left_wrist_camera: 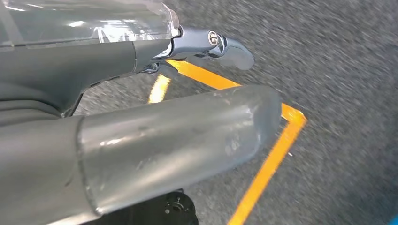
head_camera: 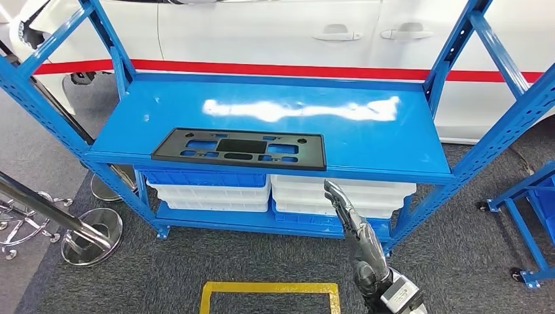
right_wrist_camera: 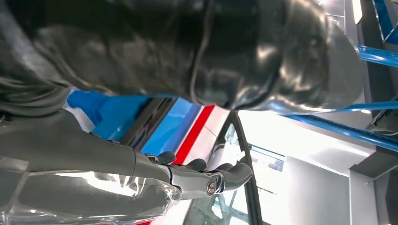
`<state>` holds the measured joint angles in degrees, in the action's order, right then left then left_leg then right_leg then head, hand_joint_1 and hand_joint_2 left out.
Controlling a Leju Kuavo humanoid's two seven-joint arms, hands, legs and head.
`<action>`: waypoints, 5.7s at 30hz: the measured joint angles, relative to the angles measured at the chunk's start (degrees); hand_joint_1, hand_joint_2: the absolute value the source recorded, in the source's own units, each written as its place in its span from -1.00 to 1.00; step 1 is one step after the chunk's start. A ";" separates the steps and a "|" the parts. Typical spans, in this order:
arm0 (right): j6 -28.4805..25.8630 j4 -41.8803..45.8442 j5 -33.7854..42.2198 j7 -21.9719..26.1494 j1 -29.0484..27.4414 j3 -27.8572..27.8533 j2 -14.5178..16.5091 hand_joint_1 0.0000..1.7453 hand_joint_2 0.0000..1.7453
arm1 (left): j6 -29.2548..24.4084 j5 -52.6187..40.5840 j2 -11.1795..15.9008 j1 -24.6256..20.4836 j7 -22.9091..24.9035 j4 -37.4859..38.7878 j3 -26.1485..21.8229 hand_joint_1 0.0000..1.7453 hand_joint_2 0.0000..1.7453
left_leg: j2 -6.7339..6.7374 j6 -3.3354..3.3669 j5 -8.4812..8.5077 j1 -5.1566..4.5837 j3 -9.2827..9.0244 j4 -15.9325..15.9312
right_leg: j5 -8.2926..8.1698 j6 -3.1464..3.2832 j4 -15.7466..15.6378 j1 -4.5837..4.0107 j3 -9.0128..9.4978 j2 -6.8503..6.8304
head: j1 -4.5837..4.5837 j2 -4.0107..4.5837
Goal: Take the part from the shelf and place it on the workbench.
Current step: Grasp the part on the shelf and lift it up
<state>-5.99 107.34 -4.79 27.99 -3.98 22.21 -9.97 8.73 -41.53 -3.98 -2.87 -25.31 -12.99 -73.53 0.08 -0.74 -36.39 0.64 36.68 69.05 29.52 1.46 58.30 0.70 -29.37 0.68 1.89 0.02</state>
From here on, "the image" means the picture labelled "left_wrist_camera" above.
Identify yellow floor tape square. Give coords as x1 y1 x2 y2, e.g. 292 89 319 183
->
147 59 308 225

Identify black robot left foot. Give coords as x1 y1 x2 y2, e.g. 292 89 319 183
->
84 189 199 225

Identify robot left arm ribbed sleeve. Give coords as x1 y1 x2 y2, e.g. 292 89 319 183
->
0 81 63 128

